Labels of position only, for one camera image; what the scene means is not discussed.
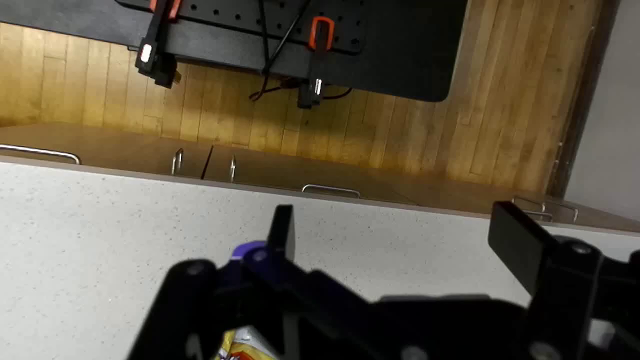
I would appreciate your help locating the wooden base cabinet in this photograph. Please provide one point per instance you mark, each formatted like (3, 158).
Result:
(120, 150)

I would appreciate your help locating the purple candy bar wrapper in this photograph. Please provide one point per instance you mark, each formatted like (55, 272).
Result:
(249, 253)

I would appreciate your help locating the silver yellow snack packet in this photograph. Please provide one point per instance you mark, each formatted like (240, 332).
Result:
(242, 346)

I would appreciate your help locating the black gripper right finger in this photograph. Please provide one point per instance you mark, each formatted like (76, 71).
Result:
(567, 287)

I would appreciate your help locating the wooden drawer front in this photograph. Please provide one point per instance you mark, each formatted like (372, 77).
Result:
(601, 216)
(400, 191)

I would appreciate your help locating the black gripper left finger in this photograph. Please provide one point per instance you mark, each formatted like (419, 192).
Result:
(187, 301)

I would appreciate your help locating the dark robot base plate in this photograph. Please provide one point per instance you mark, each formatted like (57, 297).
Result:
(400, 40)

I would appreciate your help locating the orange black clamp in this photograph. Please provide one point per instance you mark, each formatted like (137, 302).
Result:
(156, 61)
(321, 32)

